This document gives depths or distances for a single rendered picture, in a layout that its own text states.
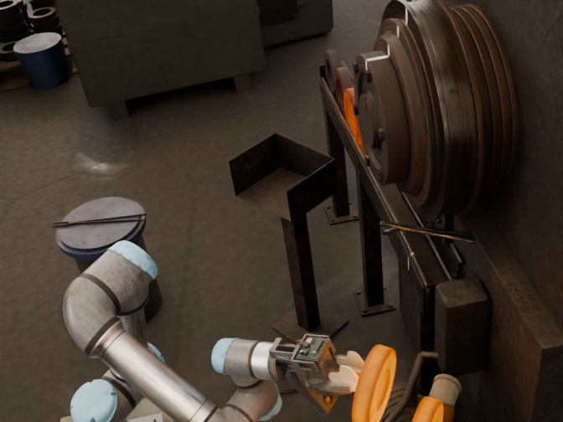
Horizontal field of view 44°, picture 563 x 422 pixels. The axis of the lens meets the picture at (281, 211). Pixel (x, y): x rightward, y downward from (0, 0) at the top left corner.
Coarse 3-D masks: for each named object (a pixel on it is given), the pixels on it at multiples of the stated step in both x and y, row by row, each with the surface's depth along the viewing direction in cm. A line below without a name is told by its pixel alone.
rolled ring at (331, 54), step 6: (324, 54) 262; (330, 54) 254; (336, 54) 253; (324, 60) 265; (330, 60) 252; (336, 60) 252; (330, 66) 254; (336, 66) 251; (330, 72) 266; (330, 78) 267; (330, 84) 266; (336, 96) 257
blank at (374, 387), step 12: (372, 348) 127; (384, 348) 128; (372, 360) 124; (384, 360) 124; (372, 372) 123; (384, 372) 126; (360, 384) 122; (372, 384) 122; (384, 384) 132; (360, 396) 122; (372, 396) 122; (384, 396) 131; (360, 408) 122; (372, 408) 123; (384, 408) 133; (360, 420) 124; (372, 420) 126
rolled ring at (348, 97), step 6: (348, 90) 225; (348, 96) 226; (348, 102) 232; (354, 102) 221; (348, 108) 234; (348, 114) 235; (348, 120) 235; (354, 120) 222; (354, 126) 235; (354, 132) 233; (360, 138) 225
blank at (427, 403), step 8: (424, 400) 131; (432, 400) 131; (440, 400) 132; (424, 408) 129; (432, 408) 128; (440, 408) 132; (416, 416) 127; (424, 416) 127; (432, 416) 127; (440, 416) 134
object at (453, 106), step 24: (408, 24) 134; (432, 24) 130; (432, 48) 127; (456, 48) 127; (432, 72) 125; (456, 72) 126; (432, 96) 128; (456, 96) 125; (456, 120) 126; (456, 144) 127; (456, 168) 130; (456, 192) 134; (432, 216) 144
